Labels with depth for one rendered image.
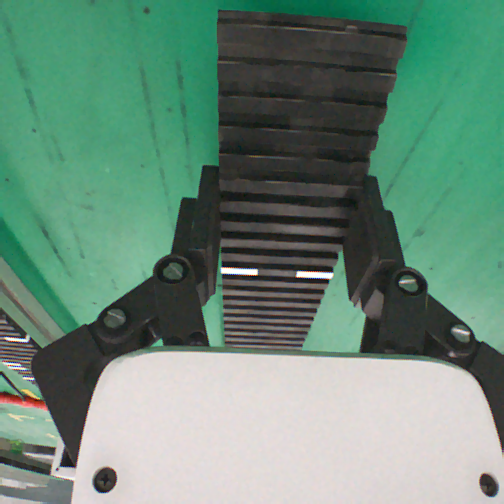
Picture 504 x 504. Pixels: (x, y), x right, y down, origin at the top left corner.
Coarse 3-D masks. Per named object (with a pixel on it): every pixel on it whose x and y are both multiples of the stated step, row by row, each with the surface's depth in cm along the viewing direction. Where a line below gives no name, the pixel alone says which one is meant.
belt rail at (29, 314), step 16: (0, 256) 23; (0, 272) 23; (0, 288) 24; (16, 288) 25; (0, 304) 23; (16, 304) 26; (32, 304) 27; (16, 320) 25; (32, 320) 28; (48, 320) 30; (32, 336) 27; (48, 336) 31
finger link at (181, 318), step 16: (176, 256) 12; (160, 272) 11; (176, 272) 11; (192, 272) 11; (160, 288) 11; (176, 288) 11; (192, 288) 11; (160, 304) 11; (176, 304) 11; (192, 304) 11; (160, 320) 10; (176, 320) 10; (192, 320) 10; (176, 336) 10; (192, 336) 10
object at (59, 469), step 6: (60, 438) 75; (60, 444) 74; (60, 450) 73; (66, 450) 75; (60, 456) 72; (66, 456) 75; (54, 462) 72; (60, 462) 72; (66, 462) 74; (72, 462) 74; (54, 468) 71; (60, 468) 71; (66, 468) 71; (72, 468) 71; (54, 474) 70; (60, 474) 70; (66, 474) 71; (72, 474) 71
